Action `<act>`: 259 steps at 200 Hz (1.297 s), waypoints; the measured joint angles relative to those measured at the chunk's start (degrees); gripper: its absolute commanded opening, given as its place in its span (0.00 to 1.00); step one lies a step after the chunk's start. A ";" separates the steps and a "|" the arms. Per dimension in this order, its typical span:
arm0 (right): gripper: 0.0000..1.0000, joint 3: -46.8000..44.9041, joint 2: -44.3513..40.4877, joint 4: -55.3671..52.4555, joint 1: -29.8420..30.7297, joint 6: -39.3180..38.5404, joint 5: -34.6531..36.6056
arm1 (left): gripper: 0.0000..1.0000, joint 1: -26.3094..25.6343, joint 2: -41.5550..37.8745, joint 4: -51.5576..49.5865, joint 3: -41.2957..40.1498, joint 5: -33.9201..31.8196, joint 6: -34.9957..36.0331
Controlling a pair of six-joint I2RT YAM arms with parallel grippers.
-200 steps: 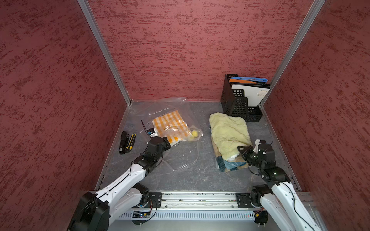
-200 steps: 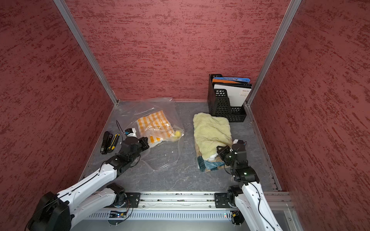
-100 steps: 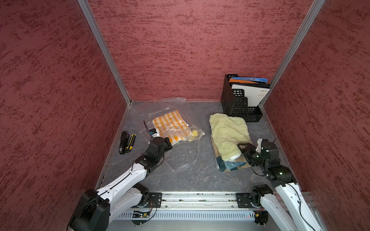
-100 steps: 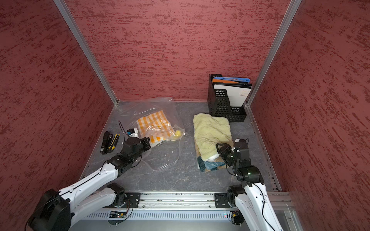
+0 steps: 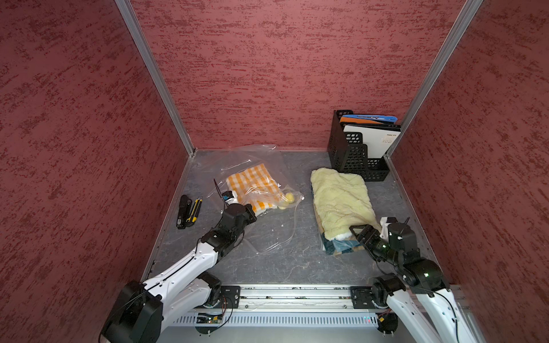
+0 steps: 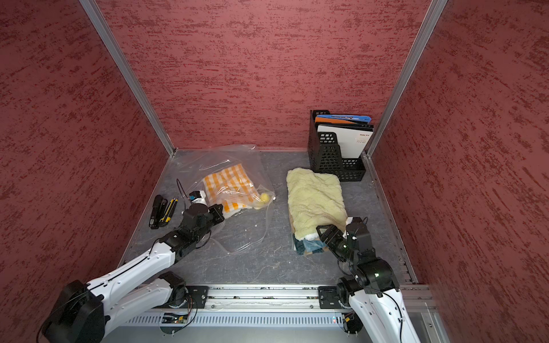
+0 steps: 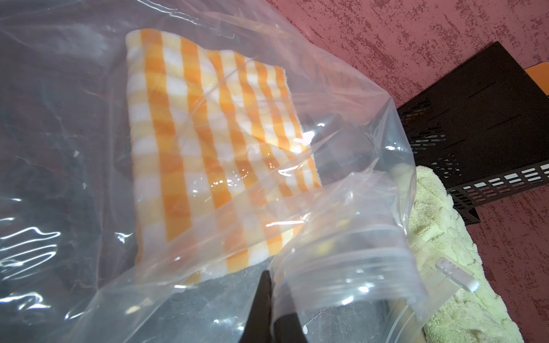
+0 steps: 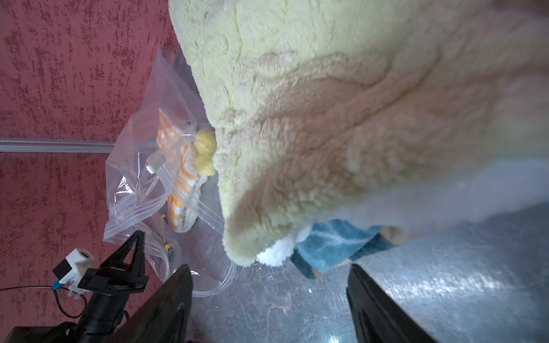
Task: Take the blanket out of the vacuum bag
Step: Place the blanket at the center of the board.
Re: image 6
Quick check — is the left camera black cable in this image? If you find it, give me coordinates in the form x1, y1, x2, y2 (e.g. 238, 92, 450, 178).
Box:
175, 178, 192, 207

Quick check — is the black mesh file organizer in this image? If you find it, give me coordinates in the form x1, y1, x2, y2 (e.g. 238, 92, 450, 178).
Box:
307, 110, 366, 182

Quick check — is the left aluminium corner post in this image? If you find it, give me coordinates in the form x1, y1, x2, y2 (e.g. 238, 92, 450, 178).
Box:
79, 0, 177, 157

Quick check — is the blue folder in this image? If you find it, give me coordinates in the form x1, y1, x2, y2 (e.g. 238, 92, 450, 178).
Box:
319, 113, 373, 124

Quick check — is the aluminium corner post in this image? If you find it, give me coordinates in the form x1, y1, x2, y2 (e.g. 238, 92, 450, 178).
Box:
365, 0, 447, 159
79, 0, 177, 157

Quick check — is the orange folder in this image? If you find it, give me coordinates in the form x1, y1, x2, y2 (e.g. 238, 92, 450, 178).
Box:
315, 116, 372, 127

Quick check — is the yellow fleece blanket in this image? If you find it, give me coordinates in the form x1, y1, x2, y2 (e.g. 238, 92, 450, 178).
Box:
287, 168, 347, 241

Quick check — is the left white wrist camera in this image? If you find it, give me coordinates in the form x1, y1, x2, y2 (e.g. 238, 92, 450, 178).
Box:
188, 190, 207, 205

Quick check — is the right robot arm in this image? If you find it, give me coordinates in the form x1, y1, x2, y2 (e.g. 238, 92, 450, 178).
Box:
316, 217, 420, 342

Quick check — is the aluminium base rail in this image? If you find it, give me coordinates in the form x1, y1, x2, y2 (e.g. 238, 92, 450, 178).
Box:
102, 282, 434, 312

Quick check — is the white paper folder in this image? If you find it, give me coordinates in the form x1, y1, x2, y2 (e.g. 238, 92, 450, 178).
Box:
317, 125, 374, 159

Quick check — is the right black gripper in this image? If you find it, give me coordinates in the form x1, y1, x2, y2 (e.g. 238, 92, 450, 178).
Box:
316, 224, 357, 263

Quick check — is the black mounting plate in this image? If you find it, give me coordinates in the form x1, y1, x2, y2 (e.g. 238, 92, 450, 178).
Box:
318, 286, 347, 310
167, 286, 210, 310

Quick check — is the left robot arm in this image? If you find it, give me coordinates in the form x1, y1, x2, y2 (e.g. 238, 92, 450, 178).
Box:
37, 204, 224, 342

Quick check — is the clear plastic vacuum bag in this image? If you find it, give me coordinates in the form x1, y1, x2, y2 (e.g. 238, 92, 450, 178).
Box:
176, 144, 276, 254

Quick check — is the right aluminium corner post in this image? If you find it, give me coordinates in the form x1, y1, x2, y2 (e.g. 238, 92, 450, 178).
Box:
365, 0, 447, 159

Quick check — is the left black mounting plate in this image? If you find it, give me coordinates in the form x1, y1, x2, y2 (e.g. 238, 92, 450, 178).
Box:
167, 286, 210, 310

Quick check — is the yellow black utility knife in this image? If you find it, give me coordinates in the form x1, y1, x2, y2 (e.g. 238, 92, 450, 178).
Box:
159, 198, 178, 227

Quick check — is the orange white checked blanket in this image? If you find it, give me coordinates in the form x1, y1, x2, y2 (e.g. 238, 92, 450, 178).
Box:
202, 164, 272, 219

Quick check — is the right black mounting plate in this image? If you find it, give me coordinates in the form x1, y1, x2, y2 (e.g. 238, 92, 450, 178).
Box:
318, 286, 347, 310

